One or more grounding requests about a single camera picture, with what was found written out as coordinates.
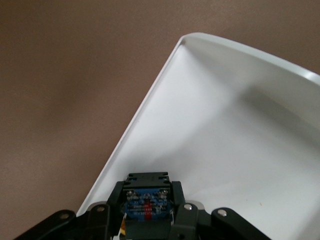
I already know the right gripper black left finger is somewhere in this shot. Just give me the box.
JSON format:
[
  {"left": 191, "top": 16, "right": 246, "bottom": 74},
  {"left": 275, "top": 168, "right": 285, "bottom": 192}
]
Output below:
[{"left": 12, "top": 181, "right": 126, "bottom": 240}]

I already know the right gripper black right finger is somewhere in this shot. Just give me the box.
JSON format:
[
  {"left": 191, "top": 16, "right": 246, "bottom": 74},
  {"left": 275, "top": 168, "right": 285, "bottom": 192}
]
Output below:
[{"left": 171, "top": 181, "right": 273, "bottom": 240}]

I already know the white plastic drawer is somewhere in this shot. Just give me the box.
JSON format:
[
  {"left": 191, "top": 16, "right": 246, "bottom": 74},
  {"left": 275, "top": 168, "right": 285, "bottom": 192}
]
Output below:
[{"left": 76, "top": 32, "right": 320, "bottom": 240}]

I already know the brown paper table cover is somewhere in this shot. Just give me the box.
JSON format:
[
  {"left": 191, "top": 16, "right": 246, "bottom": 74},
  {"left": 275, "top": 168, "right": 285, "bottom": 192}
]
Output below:
[{"left": 0, "top": 0, "right": 320, "bottom": 218}]

